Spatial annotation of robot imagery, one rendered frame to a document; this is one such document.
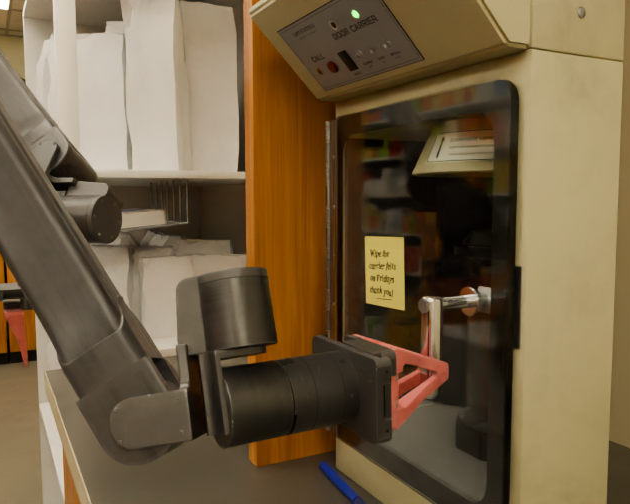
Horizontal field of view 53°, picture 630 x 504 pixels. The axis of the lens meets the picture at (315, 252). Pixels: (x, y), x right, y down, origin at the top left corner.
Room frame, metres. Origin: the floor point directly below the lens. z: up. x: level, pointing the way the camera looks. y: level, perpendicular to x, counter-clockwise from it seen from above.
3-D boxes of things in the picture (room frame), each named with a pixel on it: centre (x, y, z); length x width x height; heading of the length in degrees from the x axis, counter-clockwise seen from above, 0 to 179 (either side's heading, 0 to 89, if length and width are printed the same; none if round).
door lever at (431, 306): (0.54, -0.12, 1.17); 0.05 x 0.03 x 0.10; 117
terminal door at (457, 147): (0.65, -0.09, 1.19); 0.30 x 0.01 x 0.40; 27
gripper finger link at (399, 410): (0.52, -0.07, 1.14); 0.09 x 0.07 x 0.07; 117
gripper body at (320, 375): (0.49, 0.00, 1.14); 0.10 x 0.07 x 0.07; 28
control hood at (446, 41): (0.63, -0.05, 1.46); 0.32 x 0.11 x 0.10; 27
